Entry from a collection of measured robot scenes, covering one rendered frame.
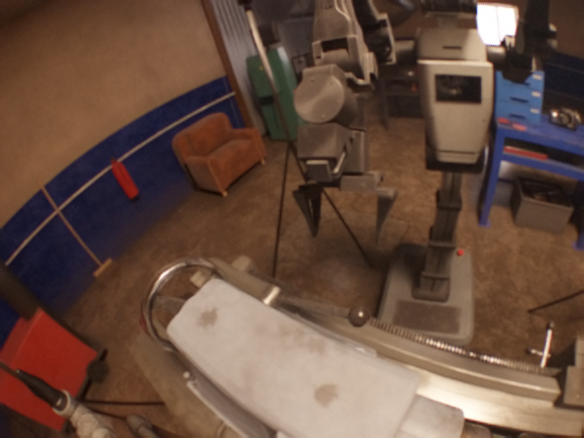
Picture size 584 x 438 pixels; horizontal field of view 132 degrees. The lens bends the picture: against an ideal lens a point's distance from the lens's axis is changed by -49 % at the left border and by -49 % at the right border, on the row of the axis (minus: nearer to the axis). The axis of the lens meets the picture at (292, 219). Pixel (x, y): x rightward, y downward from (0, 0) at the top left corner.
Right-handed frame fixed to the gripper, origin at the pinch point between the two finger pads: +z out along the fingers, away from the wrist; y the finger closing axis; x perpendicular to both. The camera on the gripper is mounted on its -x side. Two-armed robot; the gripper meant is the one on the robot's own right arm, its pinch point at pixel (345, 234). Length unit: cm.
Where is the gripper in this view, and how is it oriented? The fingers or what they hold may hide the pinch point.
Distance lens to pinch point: 37.2
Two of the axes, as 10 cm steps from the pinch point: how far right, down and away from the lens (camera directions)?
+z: 0.2, 9.8, 2.1
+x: 4.8, -1.9, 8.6
